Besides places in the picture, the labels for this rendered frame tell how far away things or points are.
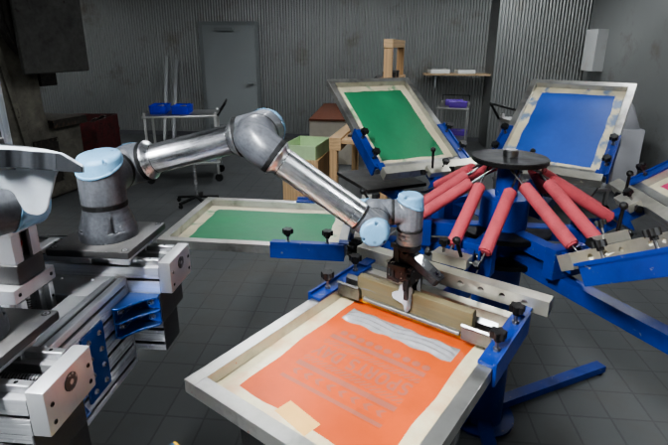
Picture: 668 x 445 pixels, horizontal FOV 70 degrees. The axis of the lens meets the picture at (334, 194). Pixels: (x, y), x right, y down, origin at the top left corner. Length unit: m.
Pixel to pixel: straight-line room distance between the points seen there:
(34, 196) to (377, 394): 0.95
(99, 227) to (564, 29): 8.45
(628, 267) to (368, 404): 0.76
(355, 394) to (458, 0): 8.60
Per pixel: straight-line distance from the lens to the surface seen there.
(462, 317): 1.42
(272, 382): 1.29
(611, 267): 1.50
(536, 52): 9.04
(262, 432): 1.14
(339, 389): 1.27
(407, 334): 1.47
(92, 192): 1.37
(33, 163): 0.48
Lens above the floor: 1.76
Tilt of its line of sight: 17 degrees down
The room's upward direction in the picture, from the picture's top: straight up
